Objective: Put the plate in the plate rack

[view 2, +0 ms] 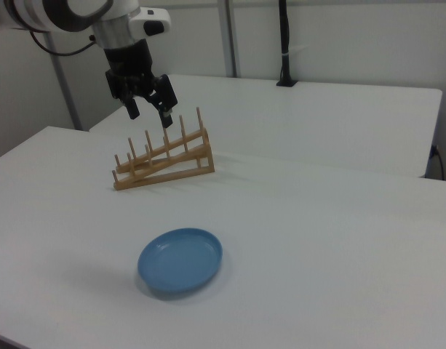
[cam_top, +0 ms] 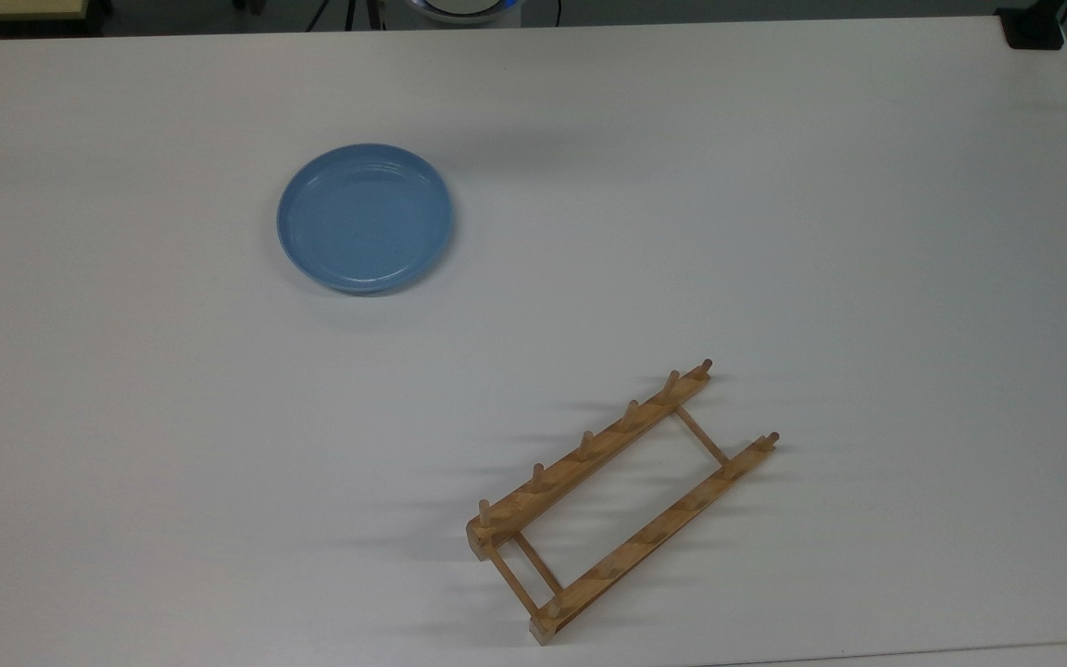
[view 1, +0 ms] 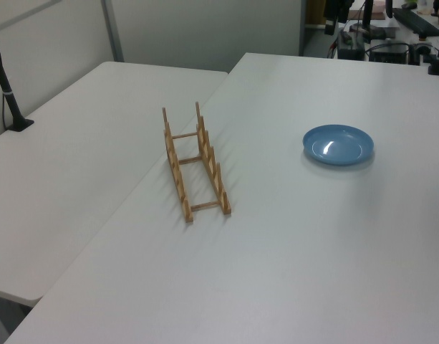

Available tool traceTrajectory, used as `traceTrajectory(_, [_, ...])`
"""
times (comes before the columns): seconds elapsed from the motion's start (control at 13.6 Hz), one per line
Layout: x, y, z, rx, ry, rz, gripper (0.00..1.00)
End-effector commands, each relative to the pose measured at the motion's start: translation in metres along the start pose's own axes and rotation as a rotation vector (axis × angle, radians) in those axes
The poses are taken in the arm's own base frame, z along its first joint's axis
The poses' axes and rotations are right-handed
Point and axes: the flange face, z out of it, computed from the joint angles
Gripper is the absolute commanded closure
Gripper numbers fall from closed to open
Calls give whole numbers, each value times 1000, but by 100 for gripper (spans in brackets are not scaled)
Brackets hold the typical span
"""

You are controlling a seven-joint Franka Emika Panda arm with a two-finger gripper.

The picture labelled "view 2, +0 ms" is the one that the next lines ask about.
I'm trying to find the black cable at table edge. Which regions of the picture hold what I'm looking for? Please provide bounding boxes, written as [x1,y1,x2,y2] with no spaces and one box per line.
[431,145,446,180]

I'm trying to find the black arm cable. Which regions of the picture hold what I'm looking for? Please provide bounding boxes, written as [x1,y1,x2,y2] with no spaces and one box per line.
[27,30,98,57]

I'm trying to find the wooden plate rack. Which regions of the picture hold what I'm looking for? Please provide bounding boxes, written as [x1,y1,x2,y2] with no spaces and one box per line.
[111,106,215,191]

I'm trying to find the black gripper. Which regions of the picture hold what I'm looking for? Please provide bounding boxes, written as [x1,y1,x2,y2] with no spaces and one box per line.
[103,39,179,129]

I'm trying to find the blue round plate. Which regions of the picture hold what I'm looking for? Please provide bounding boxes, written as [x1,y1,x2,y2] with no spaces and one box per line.
[137,227,224,294]

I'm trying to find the grey aluminium frame post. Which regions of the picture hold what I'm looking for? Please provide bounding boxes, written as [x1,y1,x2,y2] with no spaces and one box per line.
[218,0,242,79]
[44,34,84,132]

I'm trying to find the black camera stand pole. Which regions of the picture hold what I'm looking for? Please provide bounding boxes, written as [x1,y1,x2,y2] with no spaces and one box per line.
[276,0,298,88]

